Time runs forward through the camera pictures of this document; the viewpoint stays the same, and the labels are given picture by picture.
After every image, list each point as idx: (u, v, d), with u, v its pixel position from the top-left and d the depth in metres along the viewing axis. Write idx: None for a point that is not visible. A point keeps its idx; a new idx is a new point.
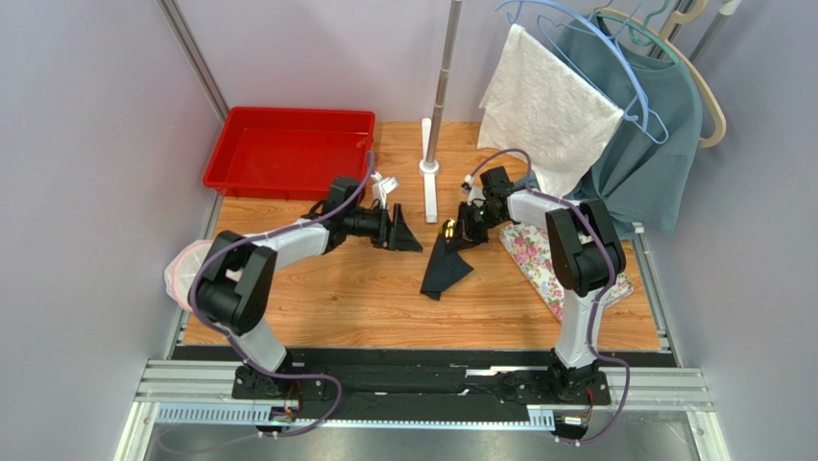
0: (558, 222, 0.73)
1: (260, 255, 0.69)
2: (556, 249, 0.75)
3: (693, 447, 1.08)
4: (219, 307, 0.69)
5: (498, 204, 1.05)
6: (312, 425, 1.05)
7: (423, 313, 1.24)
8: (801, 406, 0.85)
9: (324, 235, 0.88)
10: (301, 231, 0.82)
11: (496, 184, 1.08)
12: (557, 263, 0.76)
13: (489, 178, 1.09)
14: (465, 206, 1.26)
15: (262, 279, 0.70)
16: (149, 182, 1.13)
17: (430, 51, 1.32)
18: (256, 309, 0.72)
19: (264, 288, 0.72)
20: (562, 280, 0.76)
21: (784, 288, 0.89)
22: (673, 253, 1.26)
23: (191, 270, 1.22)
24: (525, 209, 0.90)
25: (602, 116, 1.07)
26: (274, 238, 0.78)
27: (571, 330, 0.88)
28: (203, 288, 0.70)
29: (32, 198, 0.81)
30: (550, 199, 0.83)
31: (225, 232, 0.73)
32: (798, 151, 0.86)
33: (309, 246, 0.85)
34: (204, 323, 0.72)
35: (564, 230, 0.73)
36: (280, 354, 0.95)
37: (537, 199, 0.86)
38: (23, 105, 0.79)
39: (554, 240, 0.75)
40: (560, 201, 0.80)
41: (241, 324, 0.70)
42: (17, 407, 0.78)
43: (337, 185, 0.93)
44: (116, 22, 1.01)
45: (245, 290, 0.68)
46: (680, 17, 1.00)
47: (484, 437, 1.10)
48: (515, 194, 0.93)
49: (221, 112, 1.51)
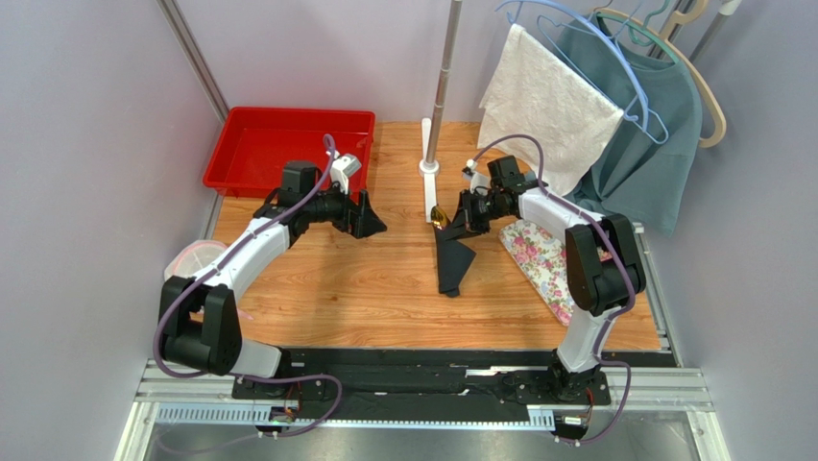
0: (581, 241, 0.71)
1: (217, 299, 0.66)
2: (574, 267, 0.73)
3: (693, 447, 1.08)
4: (191, 358, 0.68)
5: (508, 199, 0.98)
6: (312, 425, 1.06)
7: (423, 313, 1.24)
8: (801, 405, 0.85)
9: (286, 231, 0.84)
10: (253, 248, 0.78)
11: (507, 178, 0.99)
12: (572, 279, 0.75)
13: (499, 169, 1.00)
14: (464, 195, 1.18)
15: (227, 319, 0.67)
16: (149, 182, 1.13)
17: (430, 51, 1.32)
18: (232, 348, 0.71)
19: (232, 326, 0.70)
20: (576, 298, 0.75)
21: (784, 288, 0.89)
22: (673, 253, 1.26)
23: (191, 270, 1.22)
24: (540, 214, 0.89)
25: (602, 116, 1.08)
26: (226, 269, 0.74)
27: (577, 339, 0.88)
28: (170, 343, 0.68)
29: (32, 198, 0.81)
30: (572, 208, 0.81)
31: (172, 279, 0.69)
32: (797, 151, 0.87)
33: (268, 253, 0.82)
34: (181, 376, 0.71)
35: (587, 248, 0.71)
36: (276, 355, 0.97)
37: (554, 206, 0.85)
38: (23, 105, 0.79)
39: (572, 257, 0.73)
40: (581, 212, 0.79)
41: (218, 368, 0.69)
42: (17, 406, 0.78)
43: (291, 168, 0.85)
44: (116, 21, 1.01)
45: (210, 338, 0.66)
46: (680, 16, 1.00)
47: (484, 437, 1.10)
48: (527, 193, 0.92)
49: (221, 112, 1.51)
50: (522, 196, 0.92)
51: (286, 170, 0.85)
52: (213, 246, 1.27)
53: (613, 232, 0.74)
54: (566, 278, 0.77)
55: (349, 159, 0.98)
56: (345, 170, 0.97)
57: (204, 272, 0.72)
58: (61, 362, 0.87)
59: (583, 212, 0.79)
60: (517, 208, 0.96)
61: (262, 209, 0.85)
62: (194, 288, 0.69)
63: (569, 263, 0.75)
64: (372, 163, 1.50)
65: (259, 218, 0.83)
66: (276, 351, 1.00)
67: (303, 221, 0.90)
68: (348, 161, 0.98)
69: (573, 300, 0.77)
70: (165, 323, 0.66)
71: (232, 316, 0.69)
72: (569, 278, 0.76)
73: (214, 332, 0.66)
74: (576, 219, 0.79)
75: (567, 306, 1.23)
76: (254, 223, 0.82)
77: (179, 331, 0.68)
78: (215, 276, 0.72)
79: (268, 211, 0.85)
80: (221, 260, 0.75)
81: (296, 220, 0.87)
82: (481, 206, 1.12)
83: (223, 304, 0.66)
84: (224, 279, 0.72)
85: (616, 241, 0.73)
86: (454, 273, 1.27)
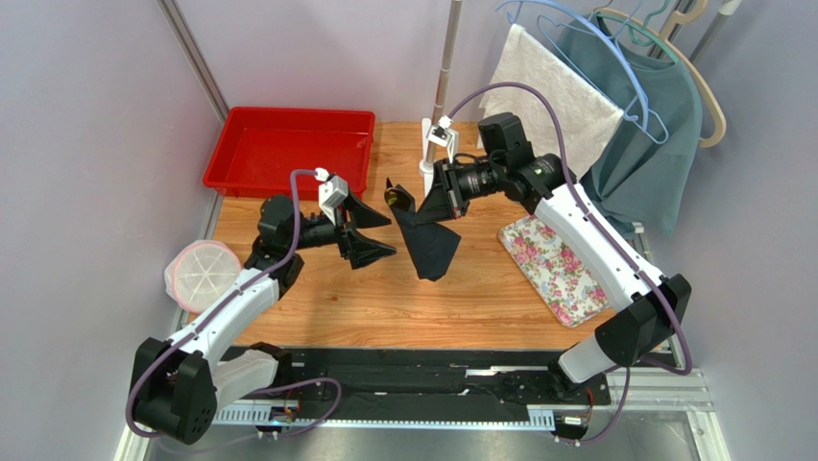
0: (643, 321, 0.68)
1: (189, 369, 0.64)
2: (621, 332, 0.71)
3: (693, 447, 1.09)
4: (161, 424, 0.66)
5: (520, 187, 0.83)
6: (312, 425, 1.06)
7: (423, 313, 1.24)
8: (802, 405, 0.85)
9: (275, 284, 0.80)
10: (238, 306, 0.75)
11: (512, 150, 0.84)
12: (612, 335, 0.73)
13: (502, 135, 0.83)
14: (449, 172, 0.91)
15: (199, 391, 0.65)
16: (148, 182, 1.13)
17: (430, 50, 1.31)
18: (205, 414, 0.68)
19: (207, 395, 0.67)
20: (608, 350, 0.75)
21: (784, 289, 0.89)
22: (672, 254, 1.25)
23: (191, 270, 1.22)
24: (571, 236, 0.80)
25: (602, 116, 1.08)
26: (204, 332, 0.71)
27: (589, 364, 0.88)
28: (141, 406, 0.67)
29: (33, 197, 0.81)
30: (631, 262, 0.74)
31: (147, 343, 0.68)
32: (798, 151, 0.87)
33: (254, 308, 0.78)
34: (153, 435, 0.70)
35: (645, 330, 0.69)
36: (272, 365, 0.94)
37: (600, 237, 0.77)
38: (22, 104, 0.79)
39: (622, 325, 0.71)
40: (642, 272, 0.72)
41: (187, 436, 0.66)
42: (19, 405, 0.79)
43: (265, 225, 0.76)
44: (116, 21, 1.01)
45: (179, 407, 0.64)
46: (680, 16, 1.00)
47: (484, 437, 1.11)
48: (551, 200, 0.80)
49: (221, 111, 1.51)
50: (546, 200, 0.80)
51: (260, 226, 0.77)
52: (213, 246, 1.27)
53: (670, 294, 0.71)
54: (602, 329, 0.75)
55: (332, 188, 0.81)
56: (327, 201, 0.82)
57: (181, 336, 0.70)
58: (63, 362, 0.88)
59: (643, 272, 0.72)
60: (530, 201, 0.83)
61: (252, 258, 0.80)
62: (170, 354, 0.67)
63: (614, 324, 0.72)
64: (372, 163, 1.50)
65: (250, 269, 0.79)
66: (274, 358, 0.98)
67: (296, 269, 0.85)
68: (331, 190, 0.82)
69: (603, 348, 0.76)
70: (137, 389, 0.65)
71: (207, 386, 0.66)
72: (608, 332, 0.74)
73: (185, 404, 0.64)
74: (636, 281, 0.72)
75: (567, 306, 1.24)
76: (240, 280, 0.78)
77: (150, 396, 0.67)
78: (192, 341, 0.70)
79: (258, 261, 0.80)
80: (200, 322, 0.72)
81: (287, 271, 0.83)
82: (469, 180, 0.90)
83: (196, 376, 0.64)
84: (201, 346, 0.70)
85: (672, 298, 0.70)
86: (440, 262, 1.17)
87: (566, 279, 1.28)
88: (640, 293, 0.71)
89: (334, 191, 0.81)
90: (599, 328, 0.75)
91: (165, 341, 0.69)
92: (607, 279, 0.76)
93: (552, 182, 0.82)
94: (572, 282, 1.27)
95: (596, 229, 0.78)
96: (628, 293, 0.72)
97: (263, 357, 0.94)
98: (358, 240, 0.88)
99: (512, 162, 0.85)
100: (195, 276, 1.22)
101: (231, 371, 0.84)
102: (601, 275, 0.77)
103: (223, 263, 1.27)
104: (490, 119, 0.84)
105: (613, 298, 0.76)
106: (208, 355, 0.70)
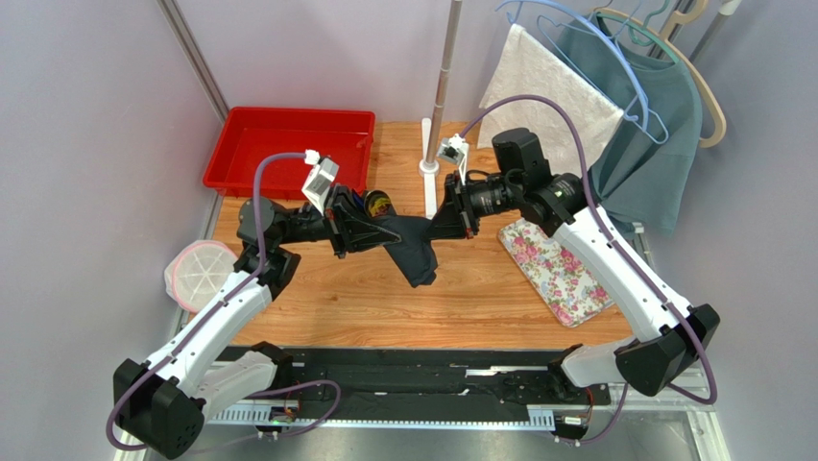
0: (673, 358, 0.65)
1: (164, 398, 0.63)
2: (645, 363, 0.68)
3: (693, 447, 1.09)
4: (145, 439, 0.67)
5: (540, 209, 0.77)
6: (313, 424, 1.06)
7: (424, 313, 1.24)
8: (805, 406, 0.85)
9: (265, 290, 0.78)
10: (219, 323, 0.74)
11: (529, 170, 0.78)
12: (635, 365, 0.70)
13: (519, 156, 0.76)
14: (463, 193, 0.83)
15: (177, 416, 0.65)
16: (147, 182, 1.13)
17: (431, 49, 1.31)
18: (191, 429, 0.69)
19: (191, 413, 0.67)
20: (632, 377, 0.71)
21: (785, 290, 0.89)
22: (672, 253, 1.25)
23: (191, 270, 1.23)
24: (593, 263, 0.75)
25: (602, 116, 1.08)
26: (182, 353, 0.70)
27: (597, 376, 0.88)
28: (124, 425, 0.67)
29: (33, 198, 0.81)
30: (659, 293, 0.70)
31: (124, 365, 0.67)
32: (798, 152, 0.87)
33: (241, 318, 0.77)
34: (138, 446, 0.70)
35: (674, 358, 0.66)
36: (271, 369, 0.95)
37: (626, 266, 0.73)
38: (21, 105, 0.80)
39: (646, 356, 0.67)
40: (669, 303, 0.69)
41: (175, 452, 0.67)
42: (19, 407, 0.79)
43: (245, 235, 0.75)
44: (116, 22, 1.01)
45: (159, 431, 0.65)
46: (680, 16, 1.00)
47: (484, 437, 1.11)
48: (573, 226, 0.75)
49: (221, 112, 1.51)
50: (568, 224, 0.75)
51: (241, 235, 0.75)
52: (213, 246, 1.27)
53: (698, 327, 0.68)
54: (624, 357, 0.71)
55: (318, 173, 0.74)
56: (311, 186, 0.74)
57: (159, 358, 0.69)
58: (64, 364, 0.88)
59: (672, 304, 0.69)
60: (551, 223, 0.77)
61: (242, 258, 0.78)
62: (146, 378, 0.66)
63: (639, 354, 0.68)
64: (372, 163, 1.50)
65: (241, 272, 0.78)
66: (274, 363, 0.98)
67: (290, 269, 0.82)
68: (318, 175, 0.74)
69: (624, 374, 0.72)
70: (117, 413, 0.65)
71: (188, 408, 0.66)
72: (630, 362, 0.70)
73: (163, 428, 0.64)
74: (662, 311, 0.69)
75: (567, 307, 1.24)
76: (224, 292, 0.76)
77: (131, 417, 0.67)
78: (169, 364, 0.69)
79: (250, 260, 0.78)
80: (179, 342, 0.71)
81: (282, 269, 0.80)
82: (481, 198, 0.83)
83: (170, 404, 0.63)
84: (178, 370, 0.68)
85: (701, 329, 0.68)
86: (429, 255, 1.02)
87: (566, 279, 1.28)
88: (668, 327, 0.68)
89: (320, 174, 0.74)
90: (620, 355, 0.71)
91: (142, 363, 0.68)
92: (633, 313, 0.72)
93: (572, 205, 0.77)
94: (572, 282, 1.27)
95: (620, 256, 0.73)
96: (657, 327, 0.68)
97: (260, 363, 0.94)
98: (349, 218, 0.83)
99: (529, 181, 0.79)
100: (195, 276, 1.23)
101: (224, 379, 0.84)
102: (626, 306, 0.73)
103: (222, 263, 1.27)
104: (507, 136, 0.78)
105: (638, 329, 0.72)
106: (186, 379, 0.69)
